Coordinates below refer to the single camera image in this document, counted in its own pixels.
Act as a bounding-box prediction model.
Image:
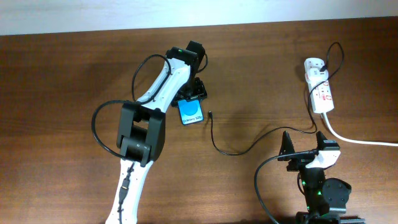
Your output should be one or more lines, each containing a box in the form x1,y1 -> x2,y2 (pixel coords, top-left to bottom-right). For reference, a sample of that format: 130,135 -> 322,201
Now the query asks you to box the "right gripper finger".
278,131 -> 295,161
316,131 -> 340,151

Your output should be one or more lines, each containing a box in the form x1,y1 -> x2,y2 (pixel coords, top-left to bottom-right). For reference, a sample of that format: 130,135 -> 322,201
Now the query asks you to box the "white USB charger adapter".
305,67 -> 329,84

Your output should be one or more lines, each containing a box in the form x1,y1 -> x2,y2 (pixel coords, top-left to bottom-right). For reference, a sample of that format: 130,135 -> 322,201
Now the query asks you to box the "black USB charging cable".
208,42 -> 345,157

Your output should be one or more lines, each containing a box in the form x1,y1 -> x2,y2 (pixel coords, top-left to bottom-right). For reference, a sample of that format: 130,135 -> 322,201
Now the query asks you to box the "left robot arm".
105,40 -> 208,224

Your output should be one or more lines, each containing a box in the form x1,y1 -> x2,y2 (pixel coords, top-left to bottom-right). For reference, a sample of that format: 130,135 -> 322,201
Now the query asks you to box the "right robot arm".
278,131 -> 366,224

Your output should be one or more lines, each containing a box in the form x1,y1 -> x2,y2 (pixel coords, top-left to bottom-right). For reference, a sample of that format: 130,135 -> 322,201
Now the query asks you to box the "white power strip cord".
321,112 -> 398,147

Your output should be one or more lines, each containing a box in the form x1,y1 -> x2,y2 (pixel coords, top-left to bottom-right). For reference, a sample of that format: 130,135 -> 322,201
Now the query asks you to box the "white power strip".
304,58 -> 334,114

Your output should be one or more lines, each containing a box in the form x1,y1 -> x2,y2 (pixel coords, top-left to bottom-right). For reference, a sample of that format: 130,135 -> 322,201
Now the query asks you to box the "blue Galaxy smartphone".
178,100 -> 204,125

